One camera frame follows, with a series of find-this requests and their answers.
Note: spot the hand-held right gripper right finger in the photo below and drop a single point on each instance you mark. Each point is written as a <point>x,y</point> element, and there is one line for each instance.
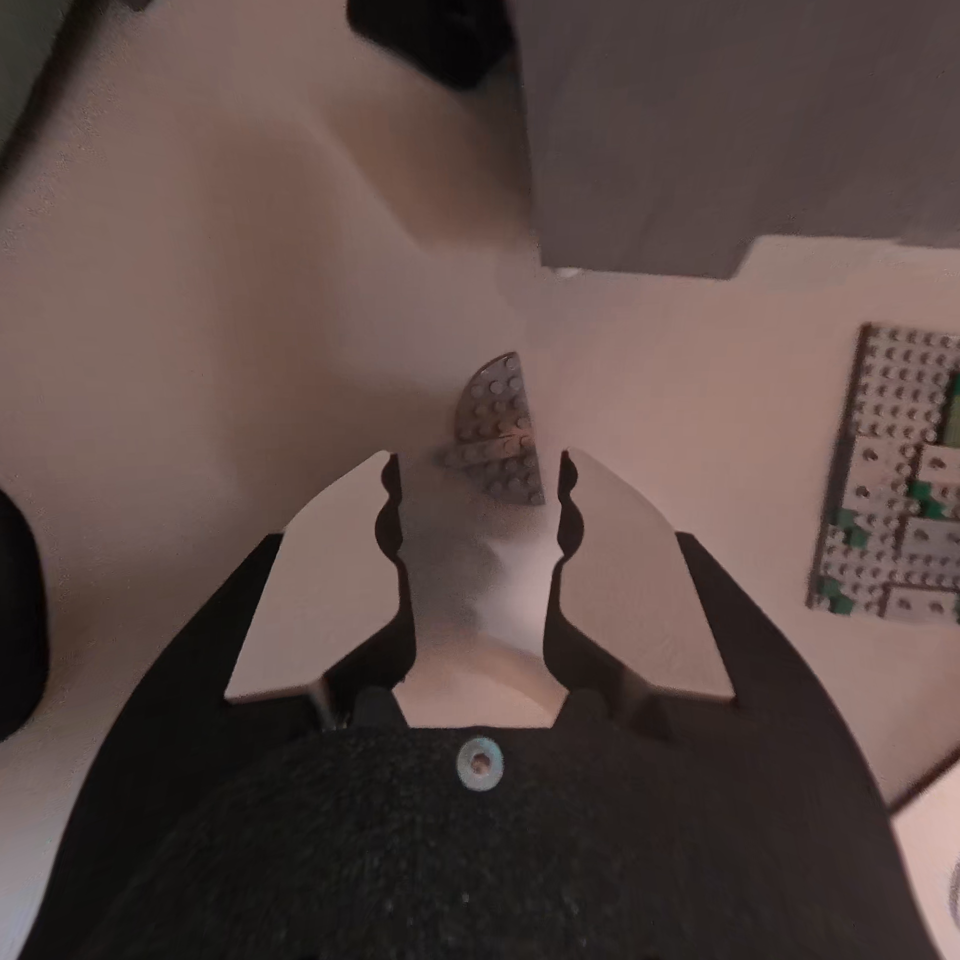
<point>645,600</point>

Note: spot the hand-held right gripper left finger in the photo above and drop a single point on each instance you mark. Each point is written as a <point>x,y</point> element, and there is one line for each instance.
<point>315,600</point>

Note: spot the grey half-round studded plate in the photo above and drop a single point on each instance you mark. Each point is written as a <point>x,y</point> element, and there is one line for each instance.
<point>502,420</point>

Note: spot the grey square plate piece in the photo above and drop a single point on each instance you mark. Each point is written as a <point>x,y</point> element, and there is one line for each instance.
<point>712,135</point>

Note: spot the grey desk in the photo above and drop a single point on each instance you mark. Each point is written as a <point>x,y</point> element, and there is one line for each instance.
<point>225,337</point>

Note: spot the small grey toy plate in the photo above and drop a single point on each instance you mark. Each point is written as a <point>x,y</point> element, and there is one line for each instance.
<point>484,450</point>

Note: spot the grey studded baseplate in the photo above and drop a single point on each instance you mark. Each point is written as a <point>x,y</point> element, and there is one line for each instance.
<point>892,487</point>

